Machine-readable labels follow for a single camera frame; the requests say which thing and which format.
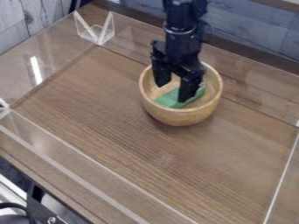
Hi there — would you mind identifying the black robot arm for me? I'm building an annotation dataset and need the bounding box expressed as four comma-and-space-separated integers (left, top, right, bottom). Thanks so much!
150, 0, 208, 102

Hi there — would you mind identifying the black cable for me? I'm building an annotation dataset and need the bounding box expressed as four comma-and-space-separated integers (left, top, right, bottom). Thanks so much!
0, 200, 33, 218

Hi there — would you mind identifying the black table leg bracket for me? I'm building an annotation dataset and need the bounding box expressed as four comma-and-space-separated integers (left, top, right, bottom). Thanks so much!
26, 185, 68, 224

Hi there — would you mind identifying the clear acrylic tray wall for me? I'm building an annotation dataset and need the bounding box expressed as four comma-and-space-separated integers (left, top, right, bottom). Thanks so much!
0, 99, 200, 224

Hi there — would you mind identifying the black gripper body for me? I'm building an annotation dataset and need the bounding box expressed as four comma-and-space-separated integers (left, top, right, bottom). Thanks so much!
150, 23, 205, 76

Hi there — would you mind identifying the clear acrylic corner bracket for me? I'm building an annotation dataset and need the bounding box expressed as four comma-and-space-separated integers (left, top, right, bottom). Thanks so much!
73, 11, 114, 46

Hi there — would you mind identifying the round wooden bowl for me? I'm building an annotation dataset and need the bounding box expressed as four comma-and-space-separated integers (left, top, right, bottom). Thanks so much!
138, 62, 224, 126

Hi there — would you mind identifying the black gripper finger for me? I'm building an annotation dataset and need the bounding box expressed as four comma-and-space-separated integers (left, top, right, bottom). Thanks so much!
177, 71, 204, 102
152, 58, 172, 88

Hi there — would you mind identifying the green rectangular block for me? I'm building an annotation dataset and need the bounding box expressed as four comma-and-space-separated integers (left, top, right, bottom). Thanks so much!
153, 86, 205, 109

